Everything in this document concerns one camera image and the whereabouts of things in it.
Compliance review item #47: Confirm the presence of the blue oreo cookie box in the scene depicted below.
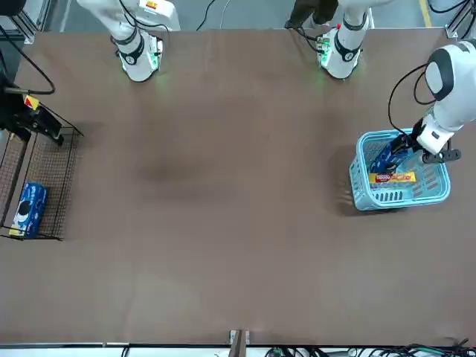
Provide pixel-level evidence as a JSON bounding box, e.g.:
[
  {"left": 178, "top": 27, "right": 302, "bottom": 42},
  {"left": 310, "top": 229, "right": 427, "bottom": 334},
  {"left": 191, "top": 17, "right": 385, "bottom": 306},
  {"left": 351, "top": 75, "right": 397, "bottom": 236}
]
[
  {"left": 9, "top": 181, "right": 48, "bottom": 239},
  {"left": 368, "top": 143, "right": 408, "bottom": 175}
]

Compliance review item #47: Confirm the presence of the person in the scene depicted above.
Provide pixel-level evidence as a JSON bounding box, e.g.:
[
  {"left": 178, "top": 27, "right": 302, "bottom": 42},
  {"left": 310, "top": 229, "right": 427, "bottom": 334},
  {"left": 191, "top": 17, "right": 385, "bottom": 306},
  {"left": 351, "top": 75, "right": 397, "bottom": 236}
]
[{"left": 285, "top": 0, "right": 340, "bottom": 30}]

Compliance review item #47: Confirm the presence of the light blue plastic basket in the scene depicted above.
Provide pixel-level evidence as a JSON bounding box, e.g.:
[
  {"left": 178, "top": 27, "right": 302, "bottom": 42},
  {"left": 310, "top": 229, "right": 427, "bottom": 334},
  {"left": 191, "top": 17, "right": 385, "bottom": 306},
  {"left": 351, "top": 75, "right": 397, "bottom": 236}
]
[{"left": 348, "top": 128, "right": 451, "bottom": 212}]

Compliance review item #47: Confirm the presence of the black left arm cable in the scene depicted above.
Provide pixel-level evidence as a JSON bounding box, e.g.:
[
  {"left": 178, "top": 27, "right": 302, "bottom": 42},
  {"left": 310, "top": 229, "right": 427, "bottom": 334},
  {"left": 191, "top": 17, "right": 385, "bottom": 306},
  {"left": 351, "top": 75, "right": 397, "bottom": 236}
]
[{"left": 387, "top": 62, "right": 440, "bottom": 137}]

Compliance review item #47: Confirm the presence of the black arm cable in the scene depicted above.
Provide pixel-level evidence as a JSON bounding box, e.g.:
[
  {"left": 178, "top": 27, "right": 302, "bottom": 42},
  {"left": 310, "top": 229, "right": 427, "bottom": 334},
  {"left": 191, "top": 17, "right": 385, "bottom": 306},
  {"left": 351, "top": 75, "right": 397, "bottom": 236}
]
[
  {"left": 387, "top": 62, "right": 440, "bottom": 137},
  {"left": 0, "top": 25, "right": 57, "bottom": 95}
]

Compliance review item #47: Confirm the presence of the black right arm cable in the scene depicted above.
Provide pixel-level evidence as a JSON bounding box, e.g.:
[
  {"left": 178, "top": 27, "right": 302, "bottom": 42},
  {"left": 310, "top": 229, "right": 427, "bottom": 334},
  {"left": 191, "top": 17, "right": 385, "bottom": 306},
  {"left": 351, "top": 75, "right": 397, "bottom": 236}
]
[{"left": 0, "top": 25, "right": 57, "bottom": 95}]

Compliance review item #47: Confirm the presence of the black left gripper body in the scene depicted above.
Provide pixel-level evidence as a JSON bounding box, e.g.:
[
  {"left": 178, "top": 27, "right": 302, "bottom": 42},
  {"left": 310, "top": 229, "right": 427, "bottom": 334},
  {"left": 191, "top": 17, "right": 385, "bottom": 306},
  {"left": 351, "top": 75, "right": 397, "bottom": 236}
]
[{"left": 407, "top": 118, "right": 427, "bottom": 152}]

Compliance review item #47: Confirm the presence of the black wire shelf rack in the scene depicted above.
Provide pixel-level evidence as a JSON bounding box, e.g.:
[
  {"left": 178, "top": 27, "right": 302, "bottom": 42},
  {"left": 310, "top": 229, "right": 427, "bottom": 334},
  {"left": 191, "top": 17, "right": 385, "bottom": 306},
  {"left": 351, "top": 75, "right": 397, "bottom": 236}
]
[{"left": 0, "top": 94, "right": 85, "bottom": 242}]

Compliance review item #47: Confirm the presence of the aluminium frame post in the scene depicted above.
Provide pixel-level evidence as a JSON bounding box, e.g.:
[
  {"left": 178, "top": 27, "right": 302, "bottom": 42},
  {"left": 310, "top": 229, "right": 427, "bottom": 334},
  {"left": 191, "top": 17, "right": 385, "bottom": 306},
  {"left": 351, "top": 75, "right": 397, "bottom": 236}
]
[{"left": 228, "top": 329, "right": 251, "bottom": 357}]

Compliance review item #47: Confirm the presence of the aluminium frame corner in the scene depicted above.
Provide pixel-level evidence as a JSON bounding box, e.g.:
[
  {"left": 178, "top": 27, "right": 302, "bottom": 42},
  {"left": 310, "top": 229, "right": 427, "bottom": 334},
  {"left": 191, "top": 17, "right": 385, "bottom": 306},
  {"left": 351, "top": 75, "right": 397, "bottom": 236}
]
[
  {"left": 445, "top": 0, "right": 476, "bottom": 39},
  {"left": 0, "top": 0, "right": 48, "bottom": 44}
]

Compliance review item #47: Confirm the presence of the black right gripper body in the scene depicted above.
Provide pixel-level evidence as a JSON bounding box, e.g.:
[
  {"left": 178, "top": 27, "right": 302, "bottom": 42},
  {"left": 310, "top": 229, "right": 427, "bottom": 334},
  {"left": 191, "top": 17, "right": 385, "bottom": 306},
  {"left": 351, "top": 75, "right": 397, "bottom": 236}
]
[{"left": 0, "top": 91, "right": 36, "bottom": 141}]

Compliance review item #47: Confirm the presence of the black floor cable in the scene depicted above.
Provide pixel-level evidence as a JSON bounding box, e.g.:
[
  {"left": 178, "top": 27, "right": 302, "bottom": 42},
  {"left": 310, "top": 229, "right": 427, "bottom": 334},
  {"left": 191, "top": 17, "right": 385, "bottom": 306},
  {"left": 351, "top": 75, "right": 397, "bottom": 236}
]
[{"left": 196, "top": 0, "right": 217, "bottom": 31}]

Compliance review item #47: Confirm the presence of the long yellow wafer box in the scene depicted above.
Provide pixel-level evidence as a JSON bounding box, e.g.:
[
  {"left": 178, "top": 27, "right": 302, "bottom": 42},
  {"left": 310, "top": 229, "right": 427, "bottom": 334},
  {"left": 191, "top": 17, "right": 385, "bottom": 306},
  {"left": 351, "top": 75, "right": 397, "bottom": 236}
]
[{"left": 367, "top": 171, "right": 417, "bottom": 184}]

